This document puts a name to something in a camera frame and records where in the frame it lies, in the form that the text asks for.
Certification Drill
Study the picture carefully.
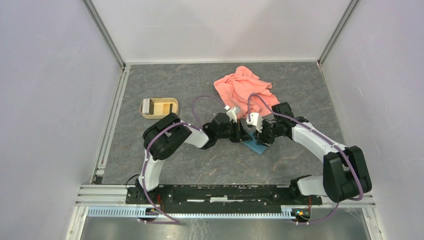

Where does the white slotted cable duct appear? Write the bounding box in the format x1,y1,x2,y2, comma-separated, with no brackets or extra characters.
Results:
86,206,308,220

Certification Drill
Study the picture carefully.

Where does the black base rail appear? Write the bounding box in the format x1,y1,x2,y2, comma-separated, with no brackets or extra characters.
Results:
125,184,323,215

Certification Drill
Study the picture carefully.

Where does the pink crumpled cloth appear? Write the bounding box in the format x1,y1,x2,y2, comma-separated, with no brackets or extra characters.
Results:
213,66,280,119

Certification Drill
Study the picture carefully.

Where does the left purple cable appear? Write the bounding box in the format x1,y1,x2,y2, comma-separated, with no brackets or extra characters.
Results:
140,95,231,225

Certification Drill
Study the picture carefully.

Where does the blue card holder wallet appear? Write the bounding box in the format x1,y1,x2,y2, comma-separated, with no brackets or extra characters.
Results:
241,132,268,155

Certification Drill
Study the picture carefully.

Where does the purple cable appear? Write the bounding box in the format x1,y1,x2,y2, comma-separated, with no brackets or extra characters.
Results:
140,95,231,225
246,93,365,226

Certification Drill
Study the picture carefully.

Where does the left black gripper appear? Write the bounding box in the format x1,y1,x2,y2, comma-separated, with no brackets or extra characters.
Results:
215,119,252,143

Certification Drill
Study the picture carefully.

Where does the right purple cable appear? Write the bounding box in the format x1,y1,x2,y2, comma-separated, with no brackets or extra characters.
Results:
246,93,365,226

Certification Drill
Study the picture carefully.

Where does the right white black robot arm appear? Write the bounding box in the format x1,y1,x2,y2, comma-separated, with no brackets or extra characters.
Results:
246,102,373,204

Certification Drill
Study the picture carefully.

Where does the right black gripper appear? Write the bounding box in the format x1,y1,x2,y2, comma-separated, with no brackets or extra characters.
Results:
252,119,281,148

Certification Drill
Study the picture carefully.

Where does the beige oval tray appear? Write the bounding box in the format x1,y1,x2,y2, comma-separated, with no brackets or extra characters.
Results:
139,97,179,120

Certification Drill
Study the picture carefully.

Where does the grey card stack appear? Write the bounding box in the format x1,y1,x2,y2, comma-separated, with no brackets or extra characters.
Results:
140,98,155,115

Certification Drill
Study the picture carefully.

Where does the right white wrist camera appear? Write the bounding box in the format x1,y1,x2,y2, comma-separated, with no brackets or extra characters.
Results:
246,112,263,133

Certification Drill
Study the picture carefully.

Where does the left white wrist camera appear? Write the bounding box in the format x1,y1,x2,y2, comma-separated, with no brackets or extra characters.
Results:
224,105,241,123

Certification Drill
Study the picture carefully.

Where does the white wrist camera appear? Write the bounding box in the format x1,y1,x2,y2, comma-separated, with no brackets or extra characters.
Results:
224,105,241,123
246,112,263,133

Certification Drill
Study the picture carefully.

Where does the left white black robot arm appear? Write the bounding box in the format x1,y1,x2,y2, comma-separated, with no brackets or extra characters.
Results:
135,113,253,204

